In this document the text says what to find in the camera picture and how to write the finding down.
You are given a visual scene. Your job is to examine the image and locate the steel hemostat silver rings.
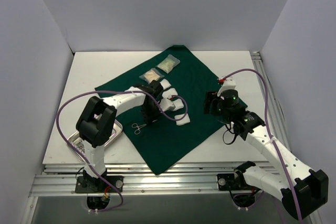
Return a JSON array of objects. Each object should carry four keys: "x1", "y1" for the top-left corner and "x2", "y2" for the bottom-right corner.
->
[{"x1": 131, "y1": 122, "x2": 148, "y2": 135}]

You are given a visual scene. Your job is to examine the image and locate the white gauze pad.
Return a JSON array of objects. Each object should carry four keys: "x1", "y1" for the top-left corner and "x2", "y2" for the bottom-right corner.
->
[
  {"x1": 173, "y1": 99, "x2": 184, "y2": 111},
  {"x1": 162, "y1": 88, "x2": 178, "y2": 99},
  {"x1": 160, "y1": 79, "x2": 171, "y2": 90},
  {"x1": 174, "y1": 114, "x2": 191, "y2": 126}
]

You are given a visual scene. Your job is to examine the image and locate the tan-filled clear plastic bag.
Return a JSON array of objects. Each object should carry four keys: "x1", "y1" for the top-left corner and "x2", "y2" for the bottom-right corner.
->
[{"x1": 139, "y1": 68, "x2": 164, "y2": 84}]

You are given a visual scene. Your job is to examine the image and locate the green-filled clear plastic bag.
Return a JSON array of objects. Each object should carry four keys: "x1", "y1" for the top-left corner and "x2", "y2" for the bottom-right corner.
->
[{"x1": 156, "y1": 54, "x2": 180, "y2": 73}]

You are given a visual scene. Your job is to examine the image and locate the steel surgical scissors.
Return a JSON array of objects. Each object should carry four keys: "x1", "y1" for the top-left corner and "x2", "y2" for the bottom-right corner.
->
[{"x1": 74, "y1": 141, "x2": 85, "y2": 153}]

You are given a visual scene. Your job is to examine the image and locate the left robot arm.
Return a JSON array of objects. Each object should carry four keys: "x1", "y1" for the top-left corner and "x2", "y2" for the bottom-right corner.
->
[{"x1": 76, "y1": 81, "x2": 163, "y2": 192}]

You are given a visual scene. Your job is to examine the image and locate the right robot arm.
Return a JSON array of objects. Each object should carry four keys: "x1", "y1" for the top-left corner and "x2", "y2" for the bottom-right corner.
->
[{"x1": 204, "y1": 89, "x2": 329, "y2": 220}]

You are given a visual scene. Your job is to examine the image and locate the green surgical drape cloth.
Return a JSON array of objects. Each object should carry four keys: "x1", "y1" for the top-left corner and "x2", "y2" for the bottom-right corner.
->
[{"x1": 94, "y1": 45, "x2": 248, "y2": 175}]

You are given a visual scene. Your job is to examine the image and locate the stainless steel instrument tray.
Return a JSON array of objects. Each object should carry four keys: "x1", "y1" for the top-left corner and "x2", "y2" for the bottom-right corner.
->
[{"x1": 67, "y1": 120, "x2": 123, "y2": 163}]

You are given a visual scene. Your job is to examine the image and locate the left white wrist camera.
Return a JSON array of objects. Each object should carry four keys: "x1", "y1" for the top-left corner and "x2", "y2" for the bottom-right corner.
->
[{"x1": 160, "y1": 97, "x2": 176, "y2": 112}]

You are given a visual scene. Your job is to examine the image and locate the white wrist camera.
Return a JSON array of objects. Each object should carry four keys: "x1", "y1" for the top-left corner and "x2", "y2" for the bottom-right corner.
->
[
  {"x1": 160, "y1": 97, "x2": 176, "y2": 112},
  {"x1": 217, "y1": 77, "x2": 236, "y2": 97}
]

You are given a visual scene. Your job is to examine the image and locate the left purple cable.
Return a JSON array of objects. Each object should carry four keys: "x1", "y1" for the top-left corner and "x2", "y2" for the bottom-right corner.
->
[{"x1": 56, "y1": 90, "x2": 188, "y2": 212}]

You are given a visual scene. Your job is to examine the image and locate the purple cable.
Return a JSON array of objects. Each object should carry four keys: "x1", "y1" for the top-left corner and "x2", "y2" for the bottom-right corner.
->
[
  {"x1": 56, "y1": 90, "x2": 188, "y2": 212},
  {"x1": 219, "y1": 68, "x2": 302, "y2": 221}
]

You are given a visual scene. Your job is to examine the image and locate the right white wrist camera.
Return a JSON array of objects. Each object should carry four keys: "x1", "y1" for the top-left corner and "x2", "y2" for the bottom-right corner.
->
[{"x1": 217, "y1": 77, "x2": 236, "y2": 97}]

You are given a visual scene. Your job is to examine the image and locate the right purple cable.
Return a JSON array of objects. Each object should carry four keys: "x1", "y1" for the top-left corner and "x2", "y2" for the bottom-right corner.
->
[{"x1": 219, "y1": 68, "x2": 302, "y2": 221}]

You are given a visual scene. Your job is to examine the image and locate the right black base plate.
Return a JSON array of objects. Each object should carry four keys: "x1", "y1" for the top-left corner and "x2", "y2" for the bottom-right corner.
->
[{"x1": 216, "y1": 172, "x2": 265, "y2": 190}]

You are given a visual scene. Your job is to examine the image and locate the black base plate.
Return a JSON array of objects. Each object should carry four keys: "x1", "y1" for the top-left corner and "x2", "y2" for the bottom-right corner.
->
[
  {"x1": 75, "y1": 176, "x2": 124, "y2": 194},
  {"x1": 216, "y1": 172, "x2": 265, "y2": 190}
]

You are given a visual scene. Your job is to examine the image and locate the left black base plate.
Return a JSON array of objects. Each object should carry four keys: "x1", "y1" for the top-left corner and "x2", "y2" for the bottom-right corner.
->
[{"x1": 75, "y1": 176, "x2": 124, "y2": 194}]

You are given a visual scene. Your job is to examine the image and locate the aluminium rail frame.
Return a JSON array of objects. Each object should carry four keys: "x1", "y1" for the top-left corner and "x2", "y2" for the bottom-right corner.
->
[{"x1": 20, "y1": 50, "x2": 321, "y2": 224}]

